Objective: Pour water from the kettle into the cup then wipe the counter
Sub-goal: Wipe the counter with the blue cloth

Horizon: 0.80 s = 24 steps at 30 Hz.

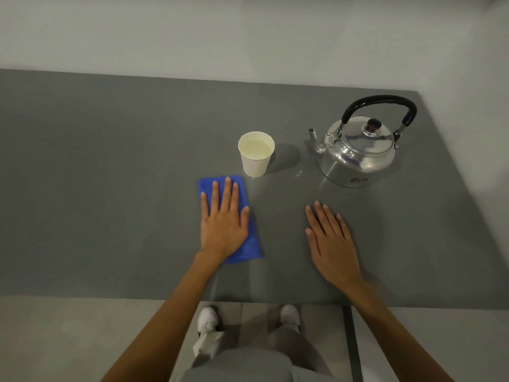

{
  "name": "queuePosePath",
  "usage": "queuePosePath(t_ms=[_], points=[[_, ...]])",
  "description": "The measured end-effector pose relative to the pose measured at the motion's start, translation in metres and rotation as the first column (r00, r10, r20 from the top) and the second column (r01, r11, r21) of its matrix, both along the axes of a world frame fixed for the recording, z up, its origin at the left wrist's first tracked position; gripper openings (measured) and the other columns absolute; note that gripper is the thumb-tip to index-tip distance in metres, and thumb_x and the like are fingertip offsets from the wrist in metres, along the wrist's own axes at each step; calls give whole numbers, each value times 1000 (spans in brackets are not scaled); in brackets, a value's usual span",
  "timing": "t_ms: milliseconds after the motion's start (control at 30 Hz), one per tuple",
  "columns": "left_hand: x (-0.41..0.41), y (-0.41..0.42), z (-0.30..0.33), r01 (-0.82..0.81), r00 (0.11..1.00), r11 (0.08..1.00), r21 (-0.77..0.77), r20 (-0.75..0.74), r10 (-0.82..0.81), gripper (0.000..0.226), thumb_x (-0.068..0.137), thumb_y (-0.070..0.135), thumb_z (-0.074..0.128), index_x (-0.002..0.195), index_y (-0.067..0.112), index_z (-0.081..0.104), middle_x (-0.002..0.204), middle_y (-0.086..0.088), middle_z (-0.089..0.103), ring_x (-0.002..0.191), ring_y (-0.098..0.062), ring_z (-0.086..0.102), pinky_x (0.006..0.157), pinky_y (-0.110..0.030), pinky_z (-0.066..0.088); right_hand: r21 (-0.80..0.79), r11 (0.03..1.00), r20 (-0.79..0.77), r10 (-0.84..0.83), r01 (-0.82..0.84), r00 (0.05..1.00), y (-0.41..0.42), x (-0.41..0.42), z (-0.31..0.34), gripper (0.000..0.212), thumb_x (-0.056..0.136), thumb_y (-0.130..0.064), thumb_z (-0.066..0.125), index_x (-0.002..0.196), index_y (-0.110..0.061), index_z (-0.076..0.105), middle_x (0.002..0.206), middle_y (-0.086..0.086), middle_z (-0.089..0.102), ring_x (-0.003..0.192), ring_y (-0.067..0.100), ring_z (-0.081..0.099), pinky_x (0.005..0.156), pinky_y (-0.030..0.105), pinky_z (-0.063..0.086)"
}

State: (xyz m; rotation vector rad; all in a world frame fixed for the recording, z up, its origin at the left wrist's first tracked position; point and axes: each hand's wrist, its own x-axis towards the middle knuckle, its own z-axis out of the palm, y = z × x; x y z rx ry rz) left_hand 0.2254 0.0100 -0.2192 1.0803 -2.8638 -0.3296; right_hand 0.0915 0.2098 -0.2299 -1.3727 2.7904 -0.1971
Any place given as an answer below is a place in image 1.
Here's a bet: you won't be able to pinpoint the person's right hand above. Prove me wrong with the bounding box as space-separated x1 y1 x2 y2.
305 201 363 289

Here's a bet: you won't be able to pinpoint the person's left hand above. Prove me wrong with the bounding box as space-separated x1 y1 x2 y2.
200 177 250 260

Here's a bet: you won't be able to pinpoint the person's right forearm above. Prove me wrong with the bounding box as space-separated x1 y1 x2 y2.
342 276 456 382

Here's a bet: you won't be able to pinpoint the person's left forearm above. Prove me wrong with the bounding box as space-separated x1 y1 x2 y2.
101 250 227 382

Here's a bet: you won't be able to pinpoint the blue cleaning cloth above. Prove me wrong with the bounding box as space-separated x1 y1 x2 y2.
198 175 264 265

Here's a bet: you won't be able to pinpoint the white paper cup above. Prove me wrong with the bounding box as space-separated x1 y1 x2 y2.
238 131 276 179

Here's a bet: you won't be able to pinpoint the silver metal kettle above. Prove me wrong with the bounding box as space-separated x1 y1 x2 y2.
307 95 418 188

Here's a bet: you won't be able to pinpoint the person's white right shoe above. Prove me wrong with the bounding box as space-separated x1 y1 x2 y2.
279 305 301 334

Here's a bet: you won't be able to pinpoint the person's white shoe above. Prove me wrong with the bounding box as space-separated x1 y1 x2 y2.
198 306 220 339
279 305 301 334

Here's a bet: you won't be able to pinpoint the silver kettle lid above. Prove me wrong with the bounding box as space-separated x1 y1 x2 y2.
341 118 397 156

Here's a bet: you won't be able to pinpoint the person's white left shoe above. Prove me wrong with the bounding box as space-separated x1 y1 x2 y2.
198 306 220 339

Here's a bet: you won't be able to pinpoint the person's grey trousers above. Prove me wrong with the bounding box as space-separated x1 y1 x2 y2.
170 325 339 382

